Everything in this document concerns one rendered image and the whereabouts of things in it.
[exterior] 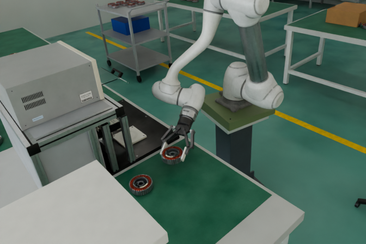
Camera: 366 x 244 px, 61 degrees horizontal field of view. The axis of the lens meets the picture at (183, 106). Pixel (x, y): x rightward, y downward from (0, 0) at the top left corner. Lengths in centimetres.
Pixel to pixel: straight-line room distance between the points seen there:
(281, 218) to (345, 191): 135
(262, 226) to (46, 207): 84
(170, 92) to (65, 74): 54
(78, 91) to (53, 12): 569
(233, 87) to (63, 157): 102
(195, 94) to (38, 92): 76
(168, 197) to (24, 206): 71
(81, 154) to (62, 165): 9
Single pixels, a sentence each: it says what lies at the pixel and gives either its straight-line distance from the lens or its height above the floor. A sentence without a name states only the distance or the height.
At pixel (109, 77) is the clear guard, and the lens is 193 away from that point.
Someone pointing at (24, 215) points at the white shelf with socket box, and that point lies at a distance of 94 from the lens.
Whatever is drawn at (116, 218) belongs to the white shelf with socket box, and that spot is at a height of 121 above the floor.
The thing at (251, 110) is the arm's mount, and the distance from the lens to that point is 198.
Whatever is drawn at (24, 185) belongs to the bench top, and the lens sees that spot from 180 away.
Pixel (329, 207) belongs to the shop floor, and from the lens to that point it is 257.
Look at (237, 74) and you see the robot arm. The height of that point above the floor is 104.
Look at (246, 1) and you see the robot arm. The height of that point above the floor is 153.
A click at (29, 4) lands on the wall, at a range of 699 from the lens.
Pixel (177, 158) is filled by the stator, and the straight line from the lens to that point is 153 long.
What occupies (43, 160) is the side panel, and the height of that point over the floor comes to 102.
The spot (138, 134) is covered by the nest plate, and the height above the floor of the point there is 78.
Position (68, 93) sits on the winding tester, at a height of 120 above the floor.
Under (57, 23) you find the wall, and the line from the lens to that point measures 719.
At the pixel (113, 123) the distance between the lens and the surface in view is 172.
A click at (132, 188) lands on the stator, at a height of 78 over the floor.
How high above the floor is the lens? 182
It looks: 30 degrees down
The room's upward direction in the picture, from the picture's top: 5 degrees counter-clockwise
